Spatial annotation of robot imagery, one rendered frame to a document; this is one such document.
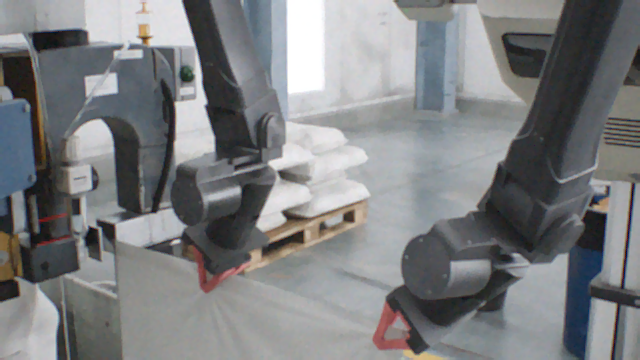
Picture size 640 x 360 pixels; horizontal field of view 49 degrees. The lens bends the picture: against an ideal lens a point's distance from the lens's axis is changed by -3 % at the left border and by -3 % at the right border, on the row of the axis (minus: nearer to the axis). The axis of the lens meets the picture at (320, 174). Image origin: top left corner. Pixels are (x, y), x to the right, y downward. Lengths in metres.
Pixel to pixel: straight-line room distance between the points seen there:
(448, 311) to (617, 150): 0.51
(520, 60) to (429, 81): 8.63
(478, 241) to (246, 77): 0.33
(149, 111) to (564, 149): 0.74
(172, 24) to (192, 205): 5.68
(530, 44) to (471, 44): 8.61
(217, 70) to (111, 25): 5.27
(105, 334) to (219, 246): 0.96
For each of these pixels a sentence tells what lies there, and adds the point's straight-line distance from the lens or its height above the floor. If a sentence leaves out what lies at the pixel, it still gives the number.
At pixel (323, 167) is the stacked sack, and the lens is 4.26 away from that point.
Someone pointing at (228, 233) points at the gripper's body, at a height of 1.13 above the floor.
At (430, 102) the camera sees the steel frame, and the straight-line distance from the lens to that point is 9.70.
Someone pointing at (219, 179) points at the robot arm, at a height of 1.20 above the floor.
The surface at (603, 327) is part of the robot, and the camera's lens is 1.29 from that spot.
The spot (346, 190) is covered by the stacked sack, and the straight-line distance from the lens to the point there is 4.53.
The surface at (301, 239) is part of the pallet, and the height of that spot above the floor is 0.05.
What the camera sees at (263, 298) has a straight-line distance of 0.90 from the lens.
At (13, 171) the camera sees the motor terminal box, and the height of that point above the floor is 1.24.
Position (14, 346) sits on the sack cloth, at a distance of 1.42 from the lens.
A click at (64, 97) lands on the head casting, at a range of 1.07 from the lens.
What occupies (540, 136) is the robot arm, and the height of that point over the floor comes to 1.29.
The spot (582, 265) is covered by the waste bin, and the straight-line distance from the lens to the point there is 3.00.
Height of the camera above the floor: 1.39
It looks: 13 degrees down
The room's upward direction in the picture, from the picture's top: straight up
